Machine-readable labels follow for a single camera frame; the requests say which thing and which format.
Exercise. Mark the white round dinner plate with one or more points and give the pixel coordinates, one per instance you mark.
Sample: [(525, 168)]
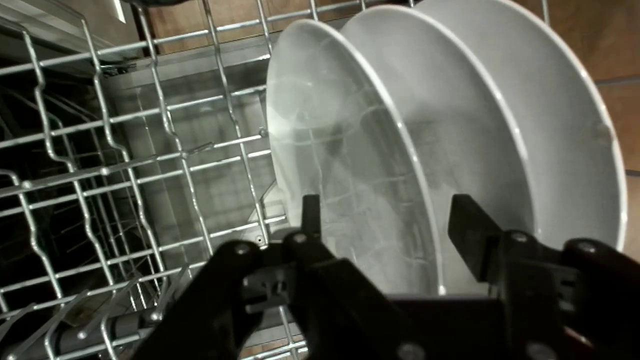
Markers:
[(460, 133), (566, 133), (333, 147)]

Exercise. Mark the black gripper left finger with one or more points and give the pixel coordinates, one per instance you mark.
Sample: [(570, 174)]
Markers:
[(212, 307)]

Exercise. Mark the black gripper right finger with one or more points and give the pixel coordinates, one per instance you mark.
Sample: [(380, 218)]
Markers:
[(566, 300)]

